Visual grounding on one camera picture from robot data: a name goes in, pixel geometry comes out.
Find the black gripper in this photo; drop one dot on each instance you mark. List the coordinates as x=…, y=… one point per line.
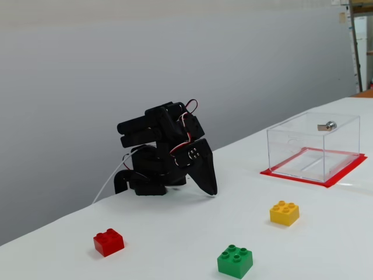
x=202, y=160

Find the red lego brick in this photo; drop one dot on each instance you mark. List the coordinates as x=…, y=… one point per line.
x=108, y=243

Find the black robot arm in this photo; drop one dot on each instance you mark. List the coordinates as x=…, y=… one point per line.
x=140, y=125

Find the yellow lego brick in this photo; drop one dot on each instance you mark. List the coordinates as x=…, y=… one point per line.
x=284, y=215

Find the transparent plastic box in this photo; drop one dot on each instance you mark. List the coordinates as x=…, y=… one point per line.
x=297, y=151

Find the green lego brick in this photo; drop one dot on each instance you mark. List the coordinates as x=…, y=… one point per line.
x=234, y=262

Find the silver metal box lock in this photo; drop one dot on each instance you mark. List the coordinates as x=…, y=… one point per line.
x=329, y=125

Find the black table clamp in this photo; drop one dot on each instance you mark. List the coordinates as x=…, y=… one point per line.
x=119, y=181

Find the white cabinet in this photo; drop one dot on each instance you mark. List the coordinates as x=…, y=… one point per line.
x=362, y=52

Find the beige paper label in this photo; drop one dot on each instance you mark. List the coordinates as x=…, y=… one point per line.
x=342, y=18

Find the red tape frame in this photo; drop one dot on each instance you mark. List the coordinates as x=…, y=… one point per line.
x=344, y=172

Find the wooden shelf post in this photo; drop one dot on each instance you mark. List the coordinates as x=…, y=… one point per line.
x=355, y=43

